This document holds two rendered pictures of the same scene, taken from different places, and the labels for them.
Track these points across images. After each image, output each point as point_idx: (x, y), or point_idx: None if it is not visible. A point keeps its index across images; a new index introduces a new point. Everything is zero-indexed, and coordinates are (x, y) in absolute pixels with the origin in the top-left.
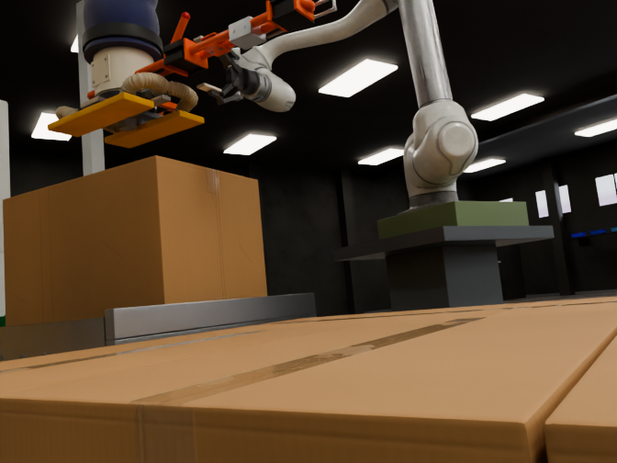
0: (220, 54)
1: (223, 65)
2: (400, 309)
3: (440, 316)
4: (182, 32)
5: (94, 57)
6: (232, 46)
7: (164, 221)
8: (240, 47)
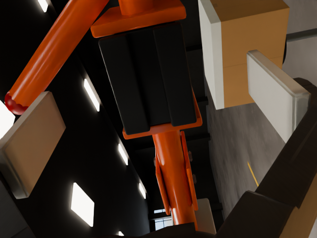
0: (192, 179)
1: (30, 229)
2: None
3: None
4: (57, 72)
5: None
6: (194, 213)
7: None
8: (214, 224)
